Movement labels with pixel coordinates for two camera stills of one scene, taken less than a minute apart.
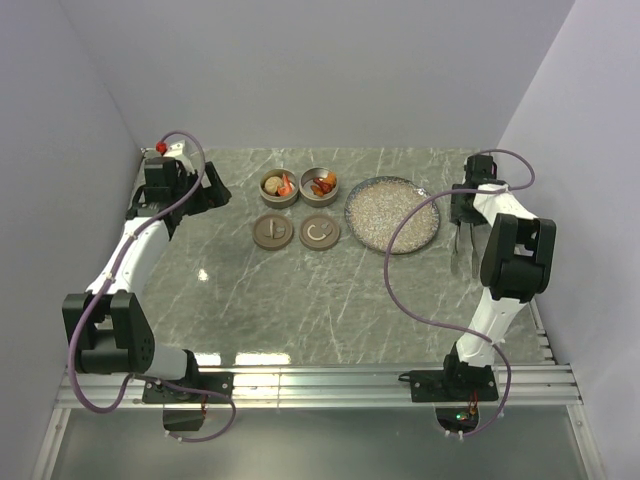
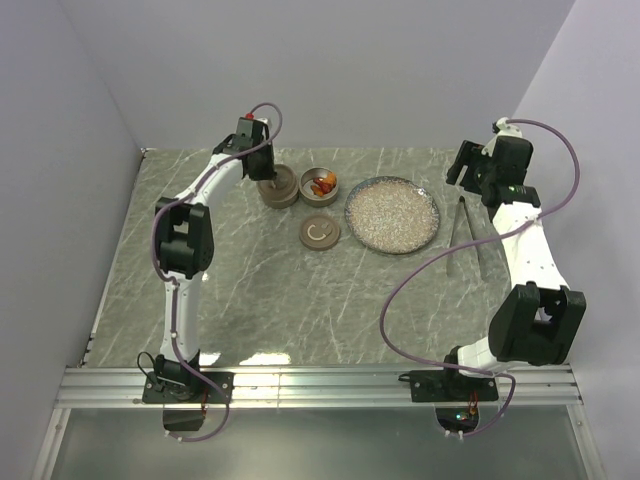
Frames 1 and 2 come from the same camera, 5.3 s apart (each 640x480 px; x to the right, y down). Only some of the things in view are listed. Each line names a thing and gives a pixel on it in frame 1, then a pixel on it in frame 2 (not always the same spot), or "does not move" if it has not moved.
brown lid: [319, 232] does not move
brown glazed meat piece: [317, 191] does not move
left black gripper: [215, 195] to [270, 172]
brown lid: [272, 232] to [283, 189]
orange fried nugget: [331, 178] does not move
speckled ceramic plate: [377, 206] does not move
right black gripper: [458, 214] to [469, 155]
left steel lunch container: [278, 188] does not move
